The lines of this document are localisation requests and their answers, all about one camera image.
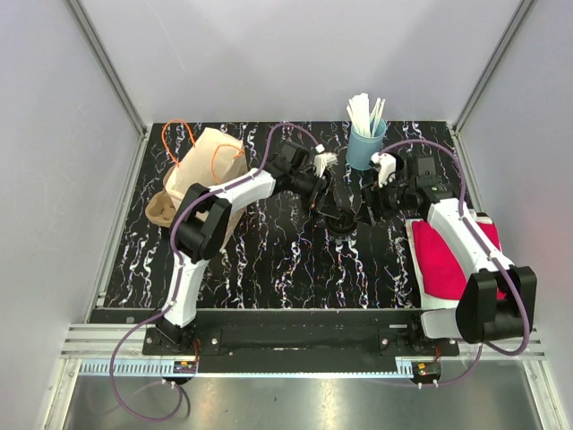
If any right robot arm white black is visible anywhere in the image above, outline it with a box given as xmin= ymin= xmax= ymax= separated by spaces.
xmin=361 ymin=153 xmax=537 ymax=356

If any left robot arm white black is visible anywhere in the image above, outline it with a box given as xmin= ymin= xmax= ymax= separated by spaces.
xmin=156 ymin=142 xmax=337 ymax=355

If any aluminium front rail frame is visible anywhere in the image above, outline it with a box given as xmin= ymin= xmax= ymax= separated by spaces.
xmin=43 ymin=312 xmax=572 ymax=429

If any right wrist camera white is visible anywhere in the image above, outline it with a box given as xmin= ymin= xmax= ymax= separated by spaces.
xmin=371 ymin=153 xmax=398 ymax=188

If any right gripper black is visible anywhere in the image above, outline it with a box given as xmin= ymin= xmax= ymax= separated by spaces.
xmin=354 ymin=173 xmax=415 ymax=227

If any black cup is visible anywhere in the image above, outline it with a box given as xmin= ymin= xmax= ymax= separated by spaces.
xmin=324 ymin=210 xmax=357 ymax=240

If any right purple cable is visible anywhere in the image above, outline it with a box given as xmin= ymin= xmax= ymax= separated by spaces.
xmin=373 ymin=139 xmax=533 ymax=389

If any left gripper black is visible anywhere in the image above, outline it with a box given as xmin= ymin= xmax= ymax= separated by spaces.
xmin=288 ymin=171 xmax=340 ymax=219

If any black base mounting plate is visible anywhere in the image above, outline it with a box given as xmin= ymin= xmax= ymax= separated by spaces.
xmin=142 ymin=309 xmax=459 ymax=374

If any light blue cup holder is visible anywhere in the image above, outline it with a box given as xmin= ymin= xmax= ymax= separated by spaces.
xmin=346 ymin=119 xmax=387 ymax=171

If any red folded cloth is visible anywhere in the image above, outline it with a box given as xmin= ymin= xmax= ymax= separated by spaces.
xmin=410 ymin=219 xmax=509 ymax=302

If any brown paper takeout bag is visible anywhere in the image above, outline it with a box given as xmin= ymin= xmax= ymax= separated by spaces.
xmin=158 ymin=127 xmax=247 ymax=228

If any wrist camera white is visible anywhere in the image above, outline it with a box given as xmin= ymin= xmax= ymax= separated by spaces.
xmin=371 ymin=153 xmax=398 ymax=188
xmin=313 ymin=144 xmax=338 ymax=177

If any purple cable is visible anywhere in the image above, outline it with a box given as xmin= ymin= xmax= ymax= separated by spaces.
xmin=109 ymin=123 xmax=324 ymax=422
xmin=373 ymin=139 xmax=533 ymax=389

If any white tray under cloth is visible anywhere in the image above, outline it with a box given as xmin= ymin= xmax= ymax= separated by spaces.
xmin=406 ymin=202 xmax=513 ymax=311

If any cardboard cup carrier left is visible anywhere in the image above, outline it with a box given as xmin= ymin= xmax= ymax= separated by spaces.
xmin=145 ymin=191 xmax=176 ymax=228

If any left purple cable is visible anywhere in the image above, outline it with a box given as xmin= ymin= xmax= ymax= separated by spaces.
xmin=109 ymin=123 xmax=324 ymax=422

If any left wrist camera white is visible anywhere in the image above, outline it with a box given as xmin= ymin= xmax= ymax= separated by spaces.
xmin=313 ymin=144 xmax=338 ymax=177

